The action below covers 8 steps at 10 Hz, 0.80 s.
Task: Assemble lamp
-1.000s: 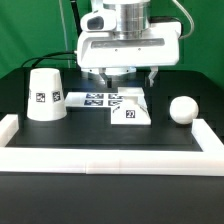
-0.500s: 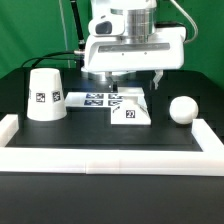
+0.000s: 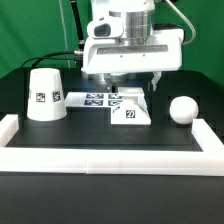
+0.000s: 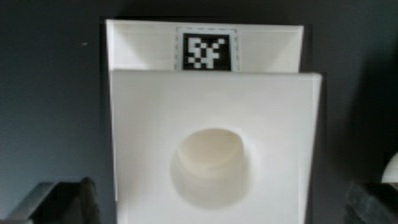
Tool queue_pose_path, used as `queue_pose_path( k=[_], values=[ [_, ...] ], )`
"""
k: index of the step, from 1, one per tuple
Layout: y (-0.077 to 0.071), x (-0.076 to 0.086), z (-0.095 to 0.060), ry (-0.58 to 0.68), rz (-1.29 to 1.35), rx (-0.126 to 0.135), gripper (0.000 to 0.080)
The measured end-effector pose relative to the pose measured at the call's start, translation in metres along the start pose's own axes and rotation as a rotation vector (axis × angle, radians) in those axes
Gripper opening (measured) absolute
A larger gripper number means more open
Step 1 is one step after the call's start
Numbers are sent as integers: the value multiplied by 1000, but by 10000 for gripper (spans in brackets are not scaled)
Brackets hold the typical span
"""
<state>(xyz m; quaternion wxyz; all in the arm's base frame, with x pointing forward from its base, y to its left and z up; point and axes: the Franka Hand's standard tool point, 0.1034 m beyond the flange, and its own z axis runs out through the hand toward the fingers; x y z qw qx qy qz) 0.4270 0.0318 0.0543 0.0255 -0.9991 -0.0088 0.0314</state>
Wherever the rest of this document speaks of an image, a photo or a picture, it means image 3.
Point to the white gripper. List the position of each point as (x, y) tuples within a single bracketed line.
[(115, 47)]

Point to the white lamp bulb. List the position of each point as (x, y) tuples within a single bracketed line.
[(183, 110)]

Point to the white marker sheet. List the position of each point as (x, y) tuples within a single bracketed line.
[(82, 99)]

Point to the white U-shaped fence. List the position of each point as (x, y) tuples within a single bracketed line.
[(209, 161)]

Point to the white lamp shade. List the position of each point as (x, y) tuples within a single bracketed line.
[(46, 99)]

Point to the white lamp base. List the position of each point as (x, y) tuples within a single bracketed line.
[(133, 108)]

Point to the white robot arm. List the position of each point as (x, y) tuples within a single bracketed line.
[(133, 11)]

